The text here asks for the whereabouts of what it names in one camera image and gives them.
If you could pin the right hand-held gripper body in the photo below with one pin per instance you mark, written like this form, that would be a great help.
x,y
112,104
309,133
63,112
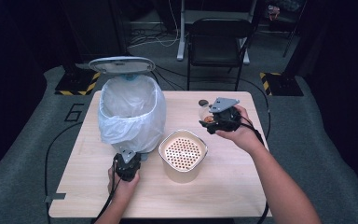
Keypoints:
x,y
226,115

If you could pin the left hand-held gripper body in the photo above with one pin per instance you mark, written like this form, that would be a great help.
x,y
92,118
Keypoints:
x,y
126,166

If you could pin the clear plastic cup with scraps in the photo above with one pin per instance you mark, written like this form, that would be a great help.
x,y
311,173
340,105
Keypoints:
x,y
205,115

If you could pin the white plastic bin liner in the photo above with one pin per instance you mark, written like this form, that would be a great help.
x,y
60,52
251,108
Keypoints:
x,y
133,124

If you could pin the white grey pedal trash can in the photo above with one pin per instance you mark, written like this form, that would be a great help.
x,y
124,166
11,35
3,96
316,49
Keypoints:
x,y
121,64

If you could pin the person's left hand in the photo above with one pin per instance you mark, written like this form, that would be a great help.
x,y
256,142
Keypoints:
x,y
123,188

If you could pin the person's right hand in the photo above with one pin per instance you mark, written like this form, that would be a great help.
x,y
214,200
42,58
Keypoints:
x,y
244,137

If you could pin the beige container with perforated strainer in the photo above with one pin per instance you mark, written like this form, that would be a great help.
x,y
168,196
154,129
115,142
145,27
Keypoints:
x,y
182,174

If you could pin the black stand base striped tape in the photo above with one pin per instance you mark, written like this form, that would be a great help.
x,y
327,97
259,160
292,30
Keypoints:
x,y
74,84
284,84

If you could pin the black folding chair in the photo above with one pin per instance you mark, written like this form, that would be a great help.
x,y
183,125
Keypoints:
x,y
218,40

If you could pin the black cabinet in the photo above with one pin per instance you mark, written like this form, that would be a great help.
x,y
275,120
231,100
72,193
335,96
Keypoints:
x,y
93,28

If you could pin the grey table edge bracket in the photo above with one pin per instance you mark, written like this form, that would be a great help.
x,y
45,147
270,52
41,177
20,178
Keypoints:
x,y
55,197

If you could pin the white metal desk frame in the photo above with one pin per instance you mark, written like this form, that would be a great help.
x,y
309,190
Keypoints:
x,y
181,34

